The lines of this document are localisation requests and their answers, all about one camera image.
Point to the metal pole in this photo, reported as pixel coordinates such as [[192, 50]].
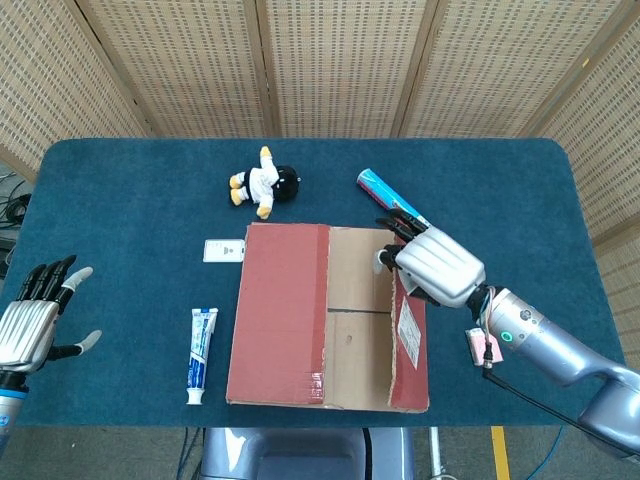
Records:
[[436, 452]]

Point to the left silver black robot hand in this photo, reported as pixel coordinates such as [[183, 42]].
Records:
[[22, 330]]

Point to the blue white toothpaste tube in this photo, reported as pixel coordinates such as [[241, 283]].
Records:
[[201, 350]]

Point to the woven wooden folding screen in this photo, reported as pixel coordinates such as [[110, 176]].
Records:
[[340, 65]]

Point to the blue felt table cover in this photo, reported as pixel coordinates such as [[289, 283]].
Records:
[[125, 210]]

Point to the red cardboard box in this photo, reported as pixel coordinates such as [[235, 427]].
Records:
[[280, 310]]

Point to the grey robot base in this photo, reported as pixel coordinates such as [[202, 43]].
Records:
[[305, 455]]

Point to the white card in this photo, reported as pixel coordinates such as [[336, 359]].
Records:
[[224, 250]]

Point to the small pink box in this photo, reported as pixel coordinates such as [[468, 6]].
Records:
[[475, 345]]

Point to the plush doll with black head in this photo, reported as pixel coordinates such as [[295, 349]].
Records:
[[262, 180]]

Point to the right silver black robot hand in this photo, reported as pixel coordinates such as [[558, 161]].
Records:
[[440, 265]]

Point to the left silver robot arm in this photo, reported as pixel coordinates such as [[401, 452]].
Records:
[[10, 405]]

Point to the blue shuttlecock tube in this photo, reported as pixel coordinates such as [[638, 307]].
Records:
[[380, 190]]

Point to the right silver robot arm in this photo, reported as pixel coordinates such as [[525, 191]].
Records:
[[550, 340]]

